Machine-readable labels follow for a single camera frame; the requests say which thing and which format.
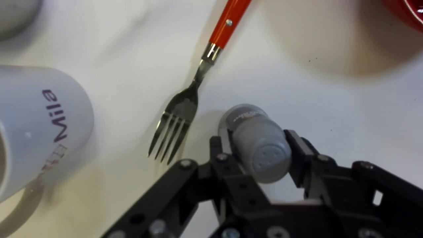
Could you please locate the white Mila mug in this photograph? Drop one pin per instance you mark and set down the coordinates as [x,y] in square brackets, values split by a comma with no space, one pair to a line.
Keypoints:
[35,127]

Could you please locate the red bowl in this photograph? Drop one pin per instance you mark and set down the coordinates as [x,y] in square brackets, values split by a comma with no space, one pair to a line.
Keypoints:
[408,12]

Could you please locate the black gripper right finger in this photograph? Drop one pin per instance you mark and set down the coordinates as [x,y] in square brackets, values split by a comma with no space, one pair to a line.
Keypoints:
[352,193]

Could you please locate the small grey bottle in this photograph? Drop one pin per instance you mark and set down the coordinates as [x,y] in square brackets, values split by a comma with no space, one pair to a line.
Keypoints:
[260,145]

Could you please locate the tall steel pot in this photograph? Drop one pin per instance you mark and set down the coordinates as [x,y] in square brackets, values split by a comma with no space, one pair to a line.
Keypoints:
[15,13]

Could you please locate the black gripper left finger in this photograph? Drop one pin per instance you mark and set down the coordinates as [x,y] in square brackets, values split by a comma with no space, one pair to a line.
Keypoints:
[194,193]

